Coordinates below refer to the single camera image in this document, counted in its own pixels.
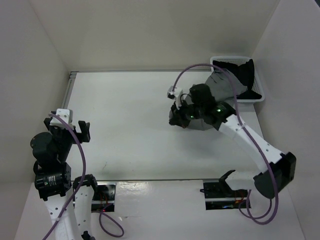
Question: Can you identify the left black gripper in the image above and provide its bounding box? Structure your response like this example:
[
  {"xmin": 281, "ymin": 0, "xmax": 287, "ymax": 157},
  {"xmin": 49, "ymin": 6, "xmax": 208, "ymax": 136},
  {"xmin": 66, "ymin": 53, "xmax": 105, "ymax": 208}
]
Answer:
[{"xmin": 44, "ymin": 117, "xmax": 91, "ymax": 161}]

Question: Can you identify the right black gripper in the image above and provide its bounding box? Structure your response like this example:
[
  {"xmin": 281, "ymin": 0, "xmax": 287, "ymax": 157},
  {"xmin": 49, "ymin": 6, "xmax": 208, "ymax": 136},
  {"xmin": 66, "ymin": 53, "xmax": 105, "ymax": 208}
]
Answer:
[{"xmin": 169, "ymin": 97, "xmax": 204, "ymax": 128}]

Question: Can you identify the grey pleated skirt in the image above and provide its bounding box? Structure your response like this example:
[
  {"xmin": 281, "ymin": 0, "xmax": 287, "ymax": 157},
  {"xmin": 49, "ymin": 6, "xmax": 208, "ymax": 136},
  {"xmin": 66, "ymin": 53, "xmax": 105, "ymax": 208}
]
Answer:
[{"xmin": 183, "ymin": 70, "xmax": 238, "ymax": 131}]

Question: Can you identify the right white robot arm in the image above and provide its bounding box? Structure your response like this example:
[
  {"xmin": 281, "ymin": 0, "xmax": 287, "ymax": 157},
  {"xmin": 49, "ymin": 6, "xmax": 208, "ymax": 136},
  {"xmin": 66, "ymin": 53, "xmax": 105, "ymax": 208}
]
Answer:
[{"xmin": 167, "ymin": 83, "xmax": 297, "ymax": 200}]

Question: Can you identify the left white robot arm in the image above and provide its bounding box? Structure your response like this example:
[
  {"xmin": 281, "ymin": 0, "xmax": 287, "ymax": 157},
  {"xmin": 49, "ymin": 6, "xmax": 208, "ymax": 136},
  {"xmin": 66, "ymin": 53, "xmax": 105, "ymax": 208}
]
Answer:
[{"xmin": 30, "ymin": 108, "xmax": 100, "ymax": 240}]

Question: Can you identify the black skirt in basket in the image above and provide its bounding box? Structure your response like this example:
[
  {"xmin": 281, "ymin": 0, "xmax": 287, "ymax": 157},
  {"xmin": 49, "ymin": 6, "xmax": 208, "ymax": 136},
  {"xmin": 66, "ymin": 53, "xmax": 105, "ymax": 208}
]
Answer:
[{"xmin": 212, "ymin": 58, "xmax": 262, "ymax": 100}]

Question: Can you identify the white plastic laundry basket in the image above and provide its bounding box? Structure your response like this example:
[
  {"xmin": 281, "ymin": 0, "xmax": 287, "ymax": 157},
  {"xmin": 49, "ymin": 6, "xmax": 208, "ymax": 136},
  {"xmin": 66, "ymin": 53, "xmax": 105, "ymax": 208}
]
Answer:
[{"xmin": 209, "ymin": 55, "xmax": 265, "ymax": 104}]

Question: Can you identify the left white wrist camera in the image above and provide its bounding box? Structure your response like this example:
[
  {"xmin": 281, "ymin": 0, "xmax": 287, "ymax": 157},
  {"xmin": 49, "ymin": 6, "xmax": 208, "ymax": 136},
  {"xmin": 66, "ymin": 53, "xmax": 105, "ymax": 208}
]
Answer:
[{"xmin": 49, "ymin": 108, "xmax": 74, "ymax": 130}]

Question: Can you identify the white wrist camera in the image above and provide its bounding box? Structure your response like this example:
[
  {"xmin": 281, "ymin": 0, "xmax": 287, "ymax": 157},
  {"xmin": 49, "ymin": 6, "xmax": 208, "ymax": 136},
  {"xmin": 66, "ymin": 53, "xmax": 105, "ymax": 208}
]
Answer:
[
  {"xmin": 167, "ymin": 85, "xmax": 183, "ymax": 110},
  {"xmin": 49, "ymin": 108, "xmax": 74, "ymax": 130}
]

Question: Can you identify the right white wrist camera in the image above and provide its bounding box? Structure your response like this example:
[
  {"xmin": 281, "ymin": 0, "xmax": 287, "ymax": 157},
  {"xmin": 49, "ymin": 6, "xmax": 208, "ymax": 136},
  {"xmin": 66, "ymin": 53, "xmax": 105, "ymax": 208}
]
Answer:
[{"xmin": 167, "ymin": 85, "xmax": 183, "ymax": 110}]

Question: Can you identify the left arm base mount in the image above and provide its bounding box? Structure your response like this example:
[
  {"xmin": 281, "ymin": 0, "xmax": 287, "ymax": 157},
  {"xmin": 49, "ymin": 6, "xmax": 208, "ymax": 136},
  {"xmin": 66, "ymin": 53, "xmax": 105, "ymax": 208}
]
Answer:
[{"xmin": 91, "ymin": 181, "xmax": 116, "ymax": 213}]

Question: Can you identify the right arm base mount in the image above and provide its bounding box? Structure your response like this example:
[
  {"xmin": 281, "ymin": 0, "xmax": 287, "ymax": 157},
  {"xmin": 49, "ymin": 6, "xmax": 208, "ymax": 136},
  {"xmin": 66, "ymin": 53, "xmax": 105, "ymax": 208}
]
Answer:
[{"xmin": 199, "ymin": 180, "xmax": 248, "ymax": 211}]

